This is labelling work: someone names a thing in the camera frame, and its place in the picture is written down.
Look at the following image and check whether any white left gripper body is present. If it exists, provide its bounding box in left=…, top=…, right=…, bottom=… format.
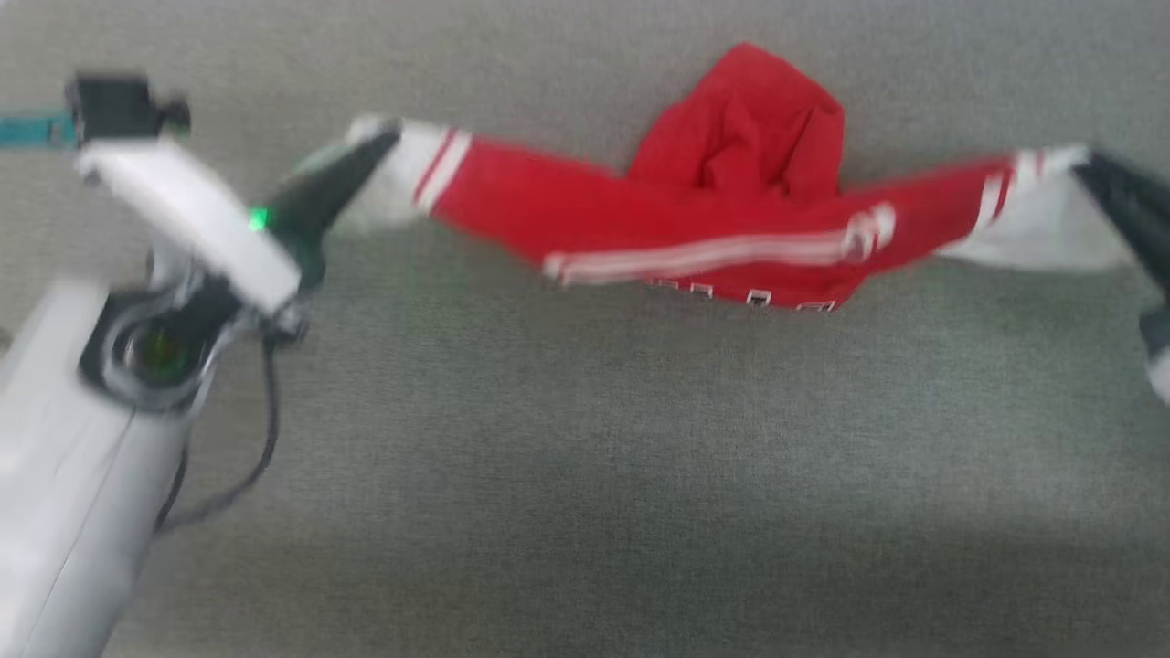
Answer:
left=75, top=137, right=304, bottom=341

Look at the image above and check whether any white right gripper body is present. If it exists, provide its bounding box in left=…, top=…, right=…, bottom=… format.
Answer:
left=1137, top=304, right=1170, bottom=405

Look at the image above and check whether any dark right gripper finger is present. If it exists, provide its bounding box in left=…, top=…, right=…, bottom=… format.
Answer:
left=1071, top=146, right=1170, bottom=304

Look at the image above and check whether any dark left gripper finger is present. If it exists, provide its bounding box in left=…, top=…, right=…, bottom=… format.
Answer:
left=263, top=119, right=404, bottom=289

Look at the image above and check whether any red and white garment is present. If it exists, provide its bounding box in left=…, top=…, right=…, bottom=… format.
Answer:
left=343, top=41, right=1134, bottom=313

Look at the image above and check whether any grey fabric sofa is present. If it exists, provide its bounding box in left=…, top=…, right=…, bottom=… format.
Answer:
left=0, top=0, right=1170, bottom=658

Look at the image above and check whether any teal cable connector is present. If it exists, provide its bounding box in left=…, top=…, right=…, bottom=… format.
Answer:
left=0, top=110, right=78, bottom=153

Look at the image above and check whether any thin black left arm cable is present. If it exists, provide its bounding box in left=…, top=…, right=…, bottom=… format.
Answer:
left=154, top=331, right=281, bottom=538

